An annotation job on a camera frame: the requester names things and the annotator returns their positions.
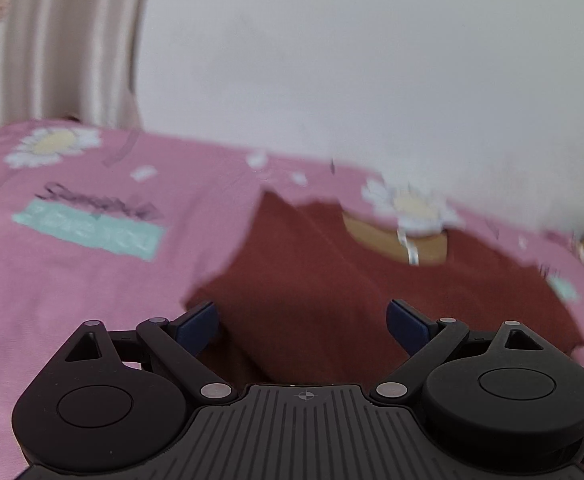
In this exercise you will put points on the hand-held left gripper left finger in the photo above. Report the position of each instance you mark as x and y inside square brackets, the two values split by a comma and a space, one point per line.
[199, 324]

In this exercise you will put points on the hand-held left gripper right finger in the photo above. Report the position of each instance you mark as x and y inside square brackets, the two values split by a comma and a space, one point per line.
[406, 322]

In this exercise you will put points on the rust red knit sweater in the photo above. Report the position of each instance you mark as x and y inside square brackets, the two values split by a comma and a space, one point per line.
[322, 300]

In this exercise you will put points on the pink floral bed sheet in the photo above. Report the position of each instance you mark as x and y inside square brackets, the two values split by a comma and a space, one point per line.
[82, 280]

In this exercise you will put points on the beige floral curtain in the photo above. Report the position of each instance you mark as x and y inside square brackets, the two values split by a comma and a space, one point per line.
[57, 45]

